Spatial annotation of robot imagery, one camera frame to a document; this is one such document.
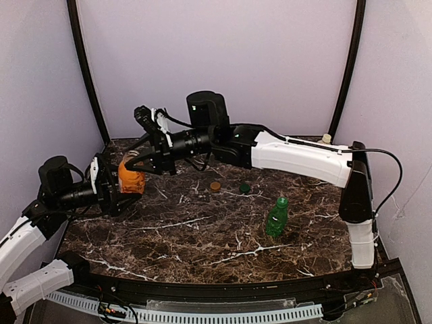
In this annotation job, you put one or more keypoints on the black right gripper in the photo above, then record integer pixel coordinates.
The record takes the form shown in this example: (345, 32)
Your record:
(161, 152)

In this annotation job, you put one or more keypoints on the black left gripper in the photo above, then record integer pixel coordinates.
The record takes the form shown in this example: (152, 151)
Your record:
(108, 188)

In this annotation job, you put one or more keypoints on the orange juice bottle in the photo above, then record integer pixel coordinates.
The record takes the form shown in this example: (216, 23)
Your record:
(130, 182)

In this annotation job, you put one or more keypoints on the orange bottle cap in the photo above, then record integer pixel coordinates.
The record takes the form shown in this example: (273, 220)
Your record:
(215, 186)

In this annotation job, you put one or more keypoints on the dark green bottle cap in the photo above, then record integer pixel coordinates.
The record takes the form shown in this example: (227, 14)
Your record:
(244, 188)

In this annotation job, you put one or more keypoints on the green plastic soda bottle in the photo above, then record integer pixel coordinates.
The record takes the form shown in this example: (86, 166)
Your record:
(277, 218)

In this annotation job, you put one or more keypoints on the cream bottle cap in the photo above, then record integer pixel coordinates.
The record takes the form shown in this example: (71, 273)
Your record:
(326, 138)

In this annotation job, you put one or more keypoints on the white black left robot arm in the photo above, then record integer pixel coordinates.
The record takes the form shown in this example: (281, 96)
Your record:
(63, 189)

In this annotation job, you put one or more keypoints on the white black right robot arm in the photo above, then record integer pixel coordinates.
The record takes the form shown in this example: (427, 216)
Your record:
(256, 146)

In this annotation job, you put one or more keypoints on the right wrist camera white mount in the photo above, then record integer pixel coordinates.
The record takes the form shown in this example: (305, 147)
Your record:
(154, 125)

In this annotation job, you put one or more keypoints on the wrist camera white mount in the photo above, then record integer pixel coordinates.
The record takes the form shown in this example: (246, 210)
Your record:
(154, 125)
(93, 171)

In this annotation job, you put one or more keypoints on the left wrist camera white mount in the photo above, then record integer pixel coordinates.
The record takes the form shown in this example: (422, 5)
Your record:
(93, 171)

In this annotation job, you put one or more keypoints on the black front table rail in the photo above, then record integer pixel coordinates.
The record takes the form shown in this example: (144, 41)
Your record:
(324, 289)

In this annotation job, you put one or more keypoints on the white slotted cable duct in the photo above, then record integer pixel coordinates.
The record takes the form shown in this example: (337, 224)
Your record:
(158, 311)

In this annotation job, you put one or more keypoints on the black left frame post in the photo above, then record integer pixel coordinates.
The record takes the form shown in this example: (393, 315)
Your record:
(72, 9)

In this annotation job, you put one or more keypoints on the black frame post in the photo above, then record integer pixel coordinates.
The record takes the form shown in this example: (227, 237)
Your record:
(72, 9)
(349, 68)

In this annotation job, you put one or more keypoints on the black right frame post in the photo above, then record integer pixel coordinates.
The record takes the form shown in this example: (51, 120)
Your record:
(349, 68)

